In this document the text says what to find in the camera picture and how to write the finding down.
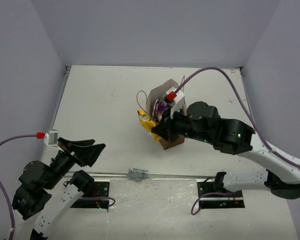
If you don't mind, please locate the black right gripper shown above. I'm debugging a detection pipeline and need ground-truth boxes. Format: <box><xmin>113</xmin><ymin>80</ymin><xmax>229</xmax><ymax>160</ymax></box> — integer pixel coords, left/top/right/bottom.
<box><xmin>152</xmin><ymin>104</ymin><xmax>214</xmax><ymax>145</ymax></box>

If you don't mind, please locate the yellow snack pack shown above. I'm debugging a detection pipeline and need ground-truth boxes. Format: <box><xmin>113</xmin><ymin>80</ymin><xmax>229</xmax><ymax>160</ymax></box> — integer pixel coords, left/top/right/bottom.
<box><xmin>137</xmin><ymin>109</ymin><xmax>161</xmax><ymax>142</ymax></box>

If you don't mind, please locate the purple snack bag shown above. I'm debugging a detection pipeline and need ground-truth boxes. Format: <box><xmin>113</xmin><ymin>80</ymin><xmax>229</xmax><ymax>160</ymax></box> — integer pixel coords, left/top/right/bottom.
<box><xmin>151</xmin><ymin>98</ymin><xmax>169</xmax><ymax>123</ymax></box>

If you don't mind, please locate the brown paper bag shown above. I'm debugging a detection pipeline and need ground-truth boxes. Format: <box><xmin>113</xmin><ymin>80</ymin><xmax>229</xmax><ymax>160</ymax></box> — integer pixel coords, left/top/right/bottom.
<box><xmin>136</xmin><ymin>79</ymin><xmax>185</xmax><ymax>150</ymax></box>

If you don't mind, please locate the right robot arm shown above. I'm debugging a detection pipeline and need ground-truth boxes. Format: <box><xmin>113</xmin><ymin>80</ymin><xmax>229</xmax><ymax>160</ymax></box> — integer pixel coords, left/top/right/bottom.
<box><xmin>58</xmin><ymin>101</ymin><xmax>300</xmax><ymax>200</ymax></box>

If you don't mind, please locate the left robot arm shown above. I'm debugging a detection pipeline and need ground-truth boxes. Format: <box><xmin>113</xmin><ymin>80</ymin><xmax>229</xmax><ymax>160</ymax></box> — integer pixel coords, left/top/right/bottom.
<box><xmin>9</xmin><ymin>137</ymin><xmax>106</xmax><ymax>240</ymax></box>

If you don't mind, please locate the front aluminium rail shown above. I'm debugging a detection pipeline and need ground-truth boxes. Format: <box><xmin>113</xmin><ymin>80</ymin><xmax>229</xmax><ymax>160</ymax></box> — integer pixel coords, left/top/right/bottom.
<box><xmin>87</xmin><ymin>171</ymin><xmax>216</xmax><ymax>182</ymax></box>

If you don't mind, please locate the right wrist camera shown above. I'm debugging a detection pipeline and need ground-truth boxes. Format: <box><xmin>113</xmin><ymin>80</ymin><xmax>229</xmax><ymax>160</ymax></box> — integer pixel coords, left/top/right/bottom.
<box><xmin>164</xmin><ymin>87</ymin><xmax>185</xmax><ymax>119</ymax></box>

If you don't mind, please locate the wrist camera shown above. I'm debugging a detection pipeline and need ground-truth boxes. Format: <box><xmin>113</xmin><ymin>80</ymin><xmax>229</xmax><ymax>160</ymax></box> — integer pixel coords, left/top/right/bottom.
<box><xmin>164</xmin><ymin>87</ymin><xmax>185</xmax><ymax>119</ymax></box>
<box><xmin>43</xmin><ymin>129</ymin><xmax>60</xmax><ymax>150</ymax></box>

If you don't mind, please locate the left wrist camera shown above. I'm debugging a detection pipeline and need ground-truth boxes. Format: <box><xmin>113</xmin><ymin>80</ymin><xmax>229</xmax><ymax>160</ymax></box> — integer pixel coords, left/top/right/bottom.
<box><xmin>43</xmin><ymin>129</ymin><xmax>60</xmax><ymax>150</ymax></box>

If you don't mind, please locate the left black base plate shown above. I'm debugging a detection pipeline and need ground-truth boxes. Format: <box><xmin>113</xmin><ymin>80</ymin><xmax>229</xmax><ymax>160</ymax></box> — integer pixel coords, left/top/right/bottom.
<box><xmin>71</xmin><ymin>181</ymin><xmax>111</xmax><ymax>210</ymax></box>

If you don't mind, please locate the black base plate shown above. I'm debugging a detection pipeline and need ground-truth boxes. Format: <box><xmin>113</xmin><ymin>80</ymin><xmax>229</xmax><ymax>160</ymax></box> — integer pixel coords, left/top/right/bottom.
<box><xmin>197</xmin><ymin>180</ymin><xmax>245</xmax><ymax>209</ymax></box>
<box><xmin>71</xmin><ymin>181</ymin><xmax>111</xmax><ymax>210</ymax></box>

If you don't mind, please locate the metal clamp bracket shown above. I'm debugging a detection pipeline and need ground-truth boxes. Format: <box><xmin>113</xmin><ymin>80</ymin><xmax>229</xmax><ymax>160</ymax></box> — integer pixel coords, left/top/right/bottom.
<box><xmin>126</xmin><ymin>167</ymin><xmax>148</xmax><ymax>182</ymax></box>

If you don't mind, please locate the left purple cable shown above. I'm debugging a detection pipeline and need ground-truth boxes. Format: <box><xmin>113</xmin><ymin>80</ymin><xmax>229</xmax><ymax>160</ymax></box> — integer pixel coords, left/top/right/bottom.
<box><xmin>0</xmin><ymin>131</ymin><xmax>46</xmax><ymax>240</ymax></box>

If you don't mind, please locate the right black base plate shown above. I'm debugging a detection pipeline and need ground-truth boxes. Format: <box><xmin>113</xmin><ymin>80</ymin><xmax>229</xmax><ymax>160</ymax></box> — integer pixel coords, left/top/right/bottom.
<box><xmin>197</xmin><ymin>180</ymin><xmax>245</xmax><ymax>209</ymax></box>

